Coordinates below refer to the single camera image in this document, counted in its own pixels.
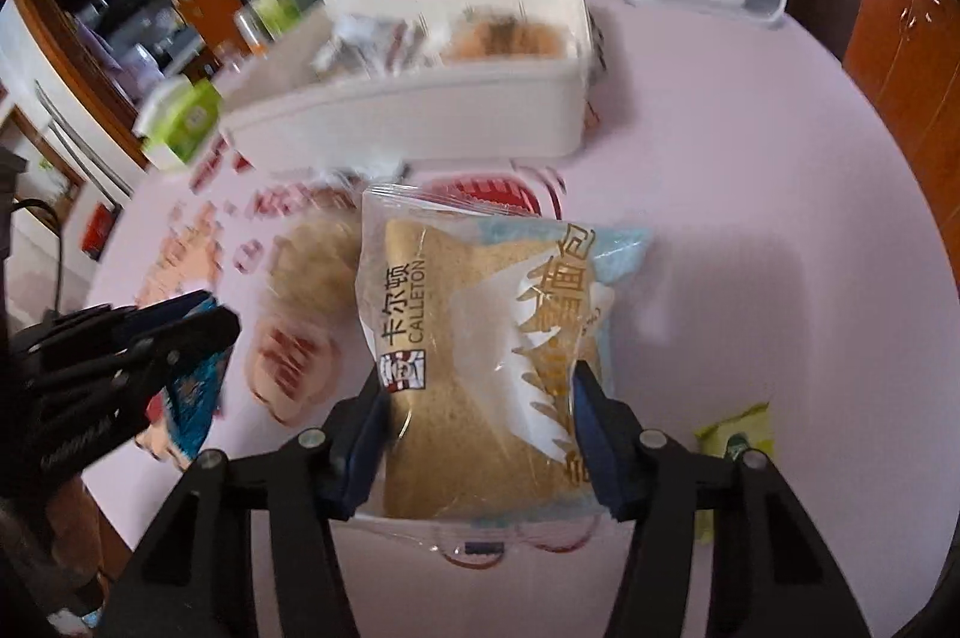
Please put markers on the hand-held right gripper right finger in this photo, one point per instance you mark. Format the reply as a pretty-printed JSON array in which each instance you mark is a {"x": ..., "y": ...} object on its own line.
[{"x": 596, "y": 450}]

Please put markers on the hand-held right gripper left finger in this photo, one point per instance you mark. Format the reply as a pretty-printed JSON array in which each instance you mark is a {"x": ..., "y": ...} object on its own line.
[{"x": 364, "y": 450}]

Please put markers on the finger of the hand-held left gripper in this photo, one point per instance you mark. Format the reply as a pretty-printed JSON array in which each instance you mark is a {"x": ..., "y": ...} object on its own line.
[
  {"x": 112, "y": 319},
  {"x": 187, "y": 338}
]

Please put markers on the blue snack packet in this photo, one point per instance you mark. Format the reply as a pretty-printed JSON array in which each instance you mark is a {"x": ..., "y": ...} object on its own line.
[{"x": 191, "y": 406}]

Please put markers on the large clear bread packet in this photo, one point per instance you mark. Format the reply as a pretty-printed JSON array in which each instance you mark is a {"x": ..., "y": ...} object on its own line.
[{"x": 450, "y": 346}]

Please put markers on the white plastic tray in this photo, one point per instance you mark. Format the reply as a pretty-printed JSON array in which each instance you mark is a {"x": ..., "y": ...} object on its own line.
[{"x": 450, "y": 113}]

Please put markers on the red cookies packet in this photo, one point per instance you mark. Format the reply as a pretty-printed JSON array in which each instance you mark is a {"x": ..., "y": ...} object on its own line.
[{"x": 382, "y": 46}]

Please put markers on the brown cake packet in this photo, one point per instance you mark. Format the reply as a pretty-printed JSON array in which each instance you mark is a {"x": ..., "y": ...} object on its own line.
[{"x": 502, "y": 38}]

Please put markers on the small green snack packet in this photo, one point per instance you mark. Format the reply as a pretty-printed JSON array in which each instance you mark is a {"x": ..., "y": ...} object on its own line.
[{"x": 739, "y": 424}]

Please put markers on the clear rice cracker packet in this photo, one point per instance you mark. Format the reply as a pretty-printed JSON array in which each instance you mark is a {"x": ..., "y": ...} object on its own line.
[{"x": 315, "y": 267}]

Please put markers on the green tissue box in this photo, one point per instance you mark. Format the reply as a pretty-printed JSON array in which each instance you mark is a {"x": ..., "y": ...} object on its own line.
[{"x": 184, "y": 121}]

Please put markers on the small glass jar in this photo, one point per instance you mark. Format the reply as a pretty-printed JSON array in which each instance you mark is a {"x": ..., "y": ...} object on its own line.
[{"x": 251, "y": 32}]

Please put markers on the wooden wall cabinet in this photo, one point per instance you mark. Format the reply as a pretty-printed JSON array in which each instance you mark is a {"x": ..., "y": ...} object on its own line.
[{"x": 907, "y": 53}]

